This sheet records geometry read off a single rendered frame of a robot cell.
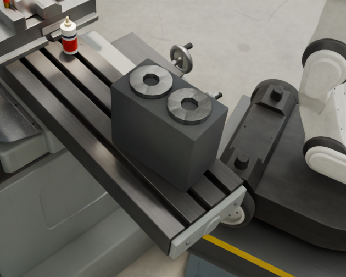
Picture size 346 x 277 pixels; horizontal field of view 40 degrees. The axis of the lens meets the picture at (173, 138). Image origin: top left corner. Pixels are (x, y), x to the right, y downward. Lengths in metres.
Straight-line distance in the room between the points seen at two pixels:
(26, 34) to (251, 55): 1.79
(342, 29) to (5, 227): 1.08
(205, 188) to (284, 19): 2.28
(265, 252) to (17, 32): 1.02
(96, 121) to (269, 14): 2.23
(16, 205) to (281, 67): 1.88
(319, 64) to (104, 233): 1.01
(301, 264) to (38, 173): 0.89
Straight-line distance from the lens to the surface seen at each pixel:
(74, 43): 1.33
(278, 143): 1.69
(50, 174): 1.43
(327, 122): 1.48
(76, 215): 1.70
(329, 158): 1.51
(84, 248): 1.82
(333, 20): 1.28
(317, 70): 1.31
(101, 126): 1.16
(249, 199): 1.52
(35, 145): 1.32
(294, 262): 1.66
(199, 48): 2.86
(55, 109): 1.21
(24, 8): 1.34
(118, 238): 1.83
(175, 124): 0.92
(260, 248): 1.65
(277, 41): 3.04
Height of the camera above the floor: 1.83
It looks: 51 degrees down
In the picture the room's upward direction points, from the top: 8 degrees clockwise
